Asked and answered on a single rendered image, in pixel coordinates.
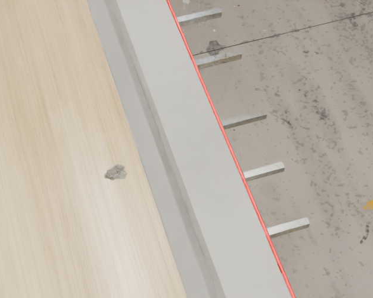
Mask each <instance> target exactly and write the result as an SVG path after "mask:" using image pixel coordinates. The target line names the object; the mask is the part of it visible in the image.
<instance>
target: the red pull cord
mask: <svg viewBox="0 0 373 298"><path fill-rule="evenodd" d="M167 3H168V5H169V7H170V9H171V12H172V15H173V17H174V19H175V22H176V24H177V26H178V28H179V31H180V33H181V36H182V38H183V40H184V43H185V45H186V48H187V50H188V53H189V55H190V57H191V59H192V62H193V64H194V66H195V69H196V71H197V73H198V76H199V78H200V81H201V83H202V85H203V88H204V90H205V92H206V95H207V97H208V100H209V101H210V104H211V107H212V109H213V111H214V114H215V116H216V118H217V121H218V123H219V126H220V128H221V130H222V132H223V135H224V137H225V139H226V142H227V145H228V146H229V149H230V152H231V154H232V156H233V158H234V161H235V163H236V166H237V168H238V170H239V173H240V175H241V177H242V180H243V182H244V184H245V187H246V189H247V192H248V194H249V196H250V199H251V201H252V203H253V206H254V208H255V211H256V213H257V215H258V218H259V220H260V222H261V225H262V227H263V230H264V231H265V234H266V237H267V239H268V241H269V244H270V246H271V248H272V251H273V253H274V256H275V258H276V260H277V262H278V265H279V267H280V269H281V272H282V275H283V276H284V279H285V282H286V284H287V286H288V288H289V291H290V293H291V295H292V298H296V296H295V294H294V292H293V289H292V287H291V285H290V282H289V280H288V277H287V275H286V273H285V270H284V268H283V266H282V264H281V261H280V259H279V256H278V254H277V252H276V249H275V247H274V245H273V243H272V240H271V237H270V236H269V233H268V230H267V228H266V226H265V224H264V221H263V219H262V217H261V214H260V212H259V209H258V207H257V205H256V202H255V200H254V198H253V196H252V193H251V191H250V189H249V186H248V184H247V181H246V179H245V177H244V174H243V172H242V169H241V168H240V165H239V162H238V160H237V158H236V156H235V153H234V151H233V149H232V146H231V144H230V141H229V139H228V137H227V134H226V132H225V130H224V128H223V125H222V123H221V121H220V118H219V116H218V113H217V111H216V109H215V106H214V104H213V102H212V100H211V97H210V94H209V92H208V90H207V87H206V85H205V83H204V81H203V78H202V76H201V73H200V71H199V69H198V66H197V64H196V62H195V59H194V57H193V55H192V53H191V50H190V48H189V45H188V43H187V41H186V38H185V36H184V34H183V31H182V29H181V26H180V25H179V22H178V19H177V17H176V15H175V13H174V10H173V8H172V5H171V3H170V1H169V0H167Z"/></svg>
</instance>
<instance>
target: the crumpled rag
mask: <svg viewBox="0 0 373 298"><path fill-rule="evenodd" d="M124 168H125V166H123V165H120V164H116V165H114V166H113V167H112V169H108V170H107V172H106V173H105V174H104V178H106V179H110V180H114V179H125V178H126V175H127V172H126V171H124Z"/></svg>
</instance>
